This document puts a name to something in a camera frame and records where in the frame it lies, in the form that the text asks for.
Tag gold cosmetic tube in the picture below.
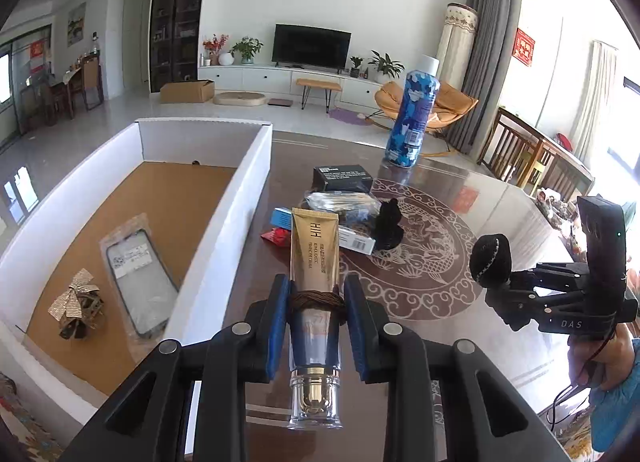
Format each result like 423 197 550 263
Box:
288 208 345 430

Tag black velvet pouch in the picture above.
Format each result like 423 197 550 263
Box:
470 233 512 289

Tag blue white ointment box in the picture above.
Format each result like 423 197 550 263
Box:
270 207 375 256

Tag phone case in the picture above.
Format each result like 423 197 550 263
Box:
100 213 179 339

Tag red snack packet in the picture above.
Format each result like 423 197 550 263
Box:
260 227 291 248

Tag glittery pink bow clip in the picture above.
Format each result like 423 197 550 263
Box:
48 268 104 339

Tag person's right hand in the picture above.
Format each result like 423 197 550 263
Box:
567 323 636 390

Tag cotton swabs bag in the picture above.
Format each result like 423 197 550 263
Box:
303 191 381 229

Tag white cardboard storage box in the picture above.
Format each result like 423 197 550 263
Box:
1 118 272 445

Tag wooden dining chair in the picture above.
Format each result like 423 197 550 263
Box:
477 106 594 202

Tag black rectangular box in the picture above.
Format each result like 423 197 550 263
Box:
311 165 373 193

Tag orange lounge chair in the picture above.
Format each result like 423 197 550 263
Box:
374 81 478 133

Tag white tv cabinet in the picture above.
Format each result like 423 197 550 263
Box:
198 65 382 110

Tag blue camouflage spray bottle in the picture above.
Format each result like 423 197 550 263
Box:
384 55 440 168

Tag brown cardboard box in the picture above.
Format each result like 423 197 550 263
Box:
160 79 215 104

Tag wooden bench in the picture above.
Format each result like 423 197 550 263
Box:
296 78 342 112

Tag green plant right of tv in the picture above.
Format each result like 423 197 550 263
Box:
369 50 405 84

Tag green potted plant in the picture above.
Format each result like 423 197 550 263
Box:
231 36 264 64

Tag red flower vase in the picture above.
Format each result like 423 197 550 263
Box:
202 34 229 65

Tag black television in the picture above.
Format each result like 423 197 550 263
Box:
271 24 352 70

